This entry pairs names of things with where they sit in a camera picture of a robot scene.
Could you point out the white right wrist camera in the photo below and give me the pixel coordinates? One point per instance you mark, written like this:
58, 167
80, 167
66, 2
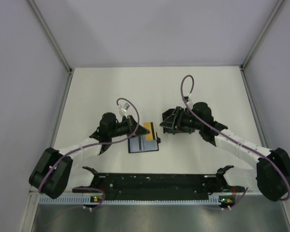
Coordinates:
187, 98

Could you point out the black plastic card tray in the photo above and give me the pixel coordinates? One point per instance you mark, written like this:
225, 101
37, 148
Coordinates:
184, 124

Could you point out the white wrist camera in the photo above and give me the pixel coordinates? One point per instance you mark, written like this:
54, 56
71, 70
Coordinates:
123, 109
187, 98

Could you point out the aluminium frame post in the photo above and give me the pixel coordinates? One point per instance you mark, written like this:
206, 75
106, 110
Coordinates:
49, 35
262, 34

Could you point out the white slotted cable duct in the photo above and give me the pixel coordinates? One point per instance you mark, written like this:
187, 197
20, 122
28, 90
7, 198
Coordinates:
95, 200

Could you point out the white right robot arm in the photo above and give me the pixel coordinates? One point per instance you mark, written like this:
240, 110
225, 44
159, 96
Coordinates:
270, 168

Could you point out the aluminium right frame post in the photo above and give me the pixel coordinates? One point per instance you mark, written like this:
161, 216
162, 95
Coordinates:
262, 34

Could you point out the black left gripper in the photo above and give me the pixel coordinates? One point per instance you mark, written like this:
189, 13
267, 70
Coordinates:
130, 122

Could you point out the aluminium left frame post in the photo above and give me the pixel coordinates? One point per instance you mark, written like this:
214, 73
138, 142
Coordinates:
49, 35

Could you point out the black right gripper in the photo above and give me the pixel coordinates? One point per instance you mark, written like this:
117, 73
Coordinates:
172, 122

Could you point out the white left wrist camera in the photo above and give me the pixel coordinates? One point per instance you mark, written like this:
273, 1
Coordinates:
123, 109

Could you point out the yellow card black stripe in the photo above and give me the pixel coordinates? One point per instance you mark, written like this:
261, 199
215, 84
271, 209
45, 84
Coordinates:
151, 136

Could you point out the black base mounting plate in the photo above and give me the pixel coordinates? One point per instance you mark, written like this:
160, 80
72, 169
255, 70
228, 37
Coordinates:
157, 187

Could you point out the grey blue card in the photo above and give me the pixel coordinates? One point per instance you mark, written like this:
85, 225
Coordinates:
136, 145

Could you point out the black leather card holder wallet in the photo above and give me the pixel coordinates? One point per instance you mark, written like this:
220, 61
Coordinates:
149, 146

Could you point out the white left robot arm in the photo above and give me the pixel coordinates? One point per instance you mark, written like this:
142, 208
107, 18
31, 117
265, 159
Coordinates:
51, 175

